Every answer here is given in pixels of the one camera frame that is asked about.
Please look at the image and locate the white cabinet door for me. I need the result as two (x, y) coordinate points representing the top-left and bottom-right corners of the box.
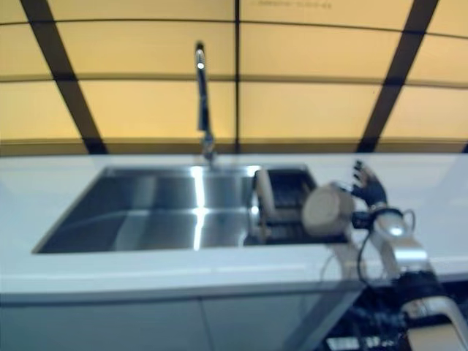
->
(199, 291), (363, 351)
(0, 295), (210, 351)

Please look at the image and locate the stainless steel sink basin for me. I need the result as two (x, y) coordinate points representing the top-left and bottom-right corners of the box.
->
(31, 164), (349, 255)

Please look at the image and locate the dishwasher wire basket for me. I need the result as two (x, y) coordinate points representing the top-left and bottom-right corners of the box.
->
(324, 284), (416, 351)

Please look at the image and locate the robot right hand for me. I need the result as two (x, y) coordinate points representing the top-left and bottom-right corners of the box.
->
(338, 159), (389, 213)

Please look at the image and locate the black dish drain rack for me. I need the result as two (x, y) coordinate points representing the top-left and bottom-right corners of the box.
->
(251, 165), (349, 246)

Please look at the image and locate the cream round plate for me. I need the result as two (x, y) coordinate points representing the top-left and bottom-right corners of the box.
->
(302, 181), (357, 241)
(254, 168), (276, 216)

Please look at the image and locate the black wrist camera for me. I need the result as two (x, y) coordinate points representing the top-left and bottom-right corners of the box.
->
(351, 211), (373, 230)

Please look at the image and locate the chrome gooseneck kitchen faucet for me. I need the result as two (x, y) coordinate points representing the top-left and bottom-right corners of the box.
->
(194, 40), (217, 164)

